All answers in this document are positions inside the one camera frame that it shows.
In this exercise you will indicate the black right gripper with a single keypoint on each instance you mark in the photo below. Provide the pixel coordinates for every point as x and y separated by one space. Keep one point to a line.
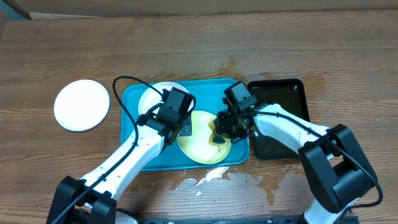
224 121

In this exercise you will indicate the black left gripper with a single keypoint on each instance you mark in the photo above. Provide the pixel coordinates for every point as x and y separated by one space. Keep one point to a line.
186 129

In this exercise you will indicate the yellow plate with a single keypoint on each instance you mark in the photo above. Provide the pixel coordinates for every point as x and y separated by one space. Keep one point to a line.
199 147

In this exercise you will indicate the green yellow sponge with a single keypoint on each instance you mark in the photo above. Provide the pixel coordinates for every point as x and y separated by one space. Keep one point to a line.
214 139

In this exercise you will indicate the small white plate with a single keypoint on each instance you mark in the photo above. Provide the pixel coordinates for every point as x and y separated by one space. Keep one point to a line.
150 97

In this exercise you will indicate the large white plate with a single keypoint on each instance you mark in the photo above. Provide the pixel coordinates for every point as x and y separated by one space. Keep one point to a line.
81 105

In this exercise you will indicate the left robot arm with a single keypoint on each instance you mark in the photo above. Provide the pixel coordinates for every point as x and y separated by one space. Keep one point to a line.
94 197

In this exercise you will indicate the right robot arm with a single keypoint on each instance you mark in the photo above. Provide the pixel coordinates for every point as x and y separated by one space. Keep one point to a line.
337 170

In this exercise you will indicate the blue plastic tray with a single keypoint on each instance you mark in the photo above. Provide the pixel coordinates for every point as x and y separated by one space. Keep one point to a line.
209 95

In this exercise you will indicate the black tray with water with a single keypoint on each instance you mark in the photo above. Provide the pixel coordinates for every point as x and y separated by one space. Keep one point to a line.
290 94

